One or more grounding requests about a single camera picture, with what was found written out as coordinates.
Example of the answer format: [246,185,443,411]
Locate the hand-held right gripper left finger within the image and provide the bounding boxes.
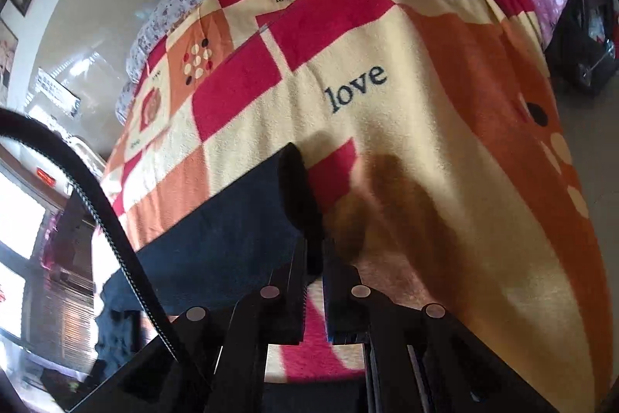
[68,243,310,413]

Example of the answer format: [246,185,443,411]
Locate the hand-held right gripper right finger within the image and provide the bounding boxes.
[323,250,557,413]

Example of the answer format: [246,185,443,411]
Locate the black pants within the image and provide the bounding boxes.
[94,142,326,375]

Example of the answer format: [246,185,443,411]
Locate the checkered printed blanket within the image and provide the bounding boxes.
[104,0,610,413]

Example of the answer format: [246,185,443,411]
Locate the magenta cloth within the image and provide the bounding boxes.
[43,219,66,271]

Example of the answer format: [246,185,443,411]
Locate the white ornate chair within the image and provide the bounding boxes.
[68,135,107,182]

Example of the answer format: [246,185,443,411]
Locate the lattice window door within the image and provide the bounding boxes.
[0,137,102,346]

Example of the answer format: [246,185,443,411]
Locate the eye chart calendar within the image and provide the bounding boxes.
[36,65,83,118]

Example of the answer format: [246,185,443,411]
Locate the black cable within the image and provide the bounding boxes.
[0,108,194,368]

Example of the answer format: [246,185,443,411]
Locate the wall poster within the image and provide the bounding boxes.
[0,20,19,91]

